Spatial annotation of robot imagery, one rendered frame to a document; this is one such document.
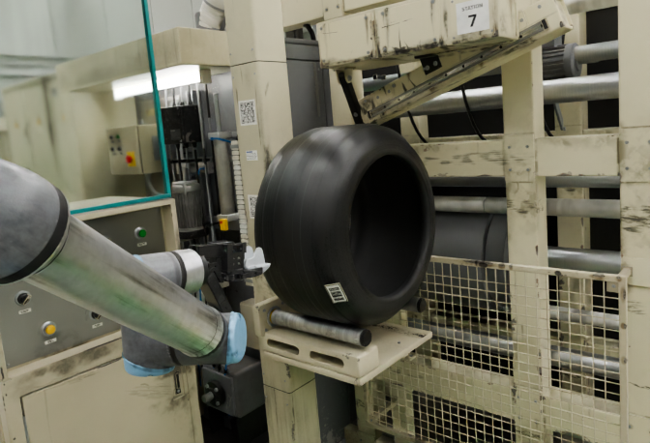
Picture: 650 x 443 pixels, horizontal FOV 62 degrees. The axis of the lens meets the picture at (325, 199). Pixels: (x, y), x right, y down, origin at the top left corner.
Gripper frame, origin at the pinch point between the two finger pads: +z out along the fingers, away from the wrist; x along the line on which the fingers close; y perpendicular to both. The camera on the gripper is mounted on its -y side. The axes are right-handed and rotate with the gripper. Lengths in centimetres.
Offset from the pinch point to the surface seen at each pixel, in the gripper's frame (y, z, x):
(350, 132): 32.8, 24.2, -6.5
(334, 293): -7.0, 14.0, -9.3
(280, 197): 16.1, 9.3, 4.0
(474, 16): 63, 47, -30
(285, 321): -20.2, 23.2, 16.5
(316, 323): -18.9, 23.7, 5.0
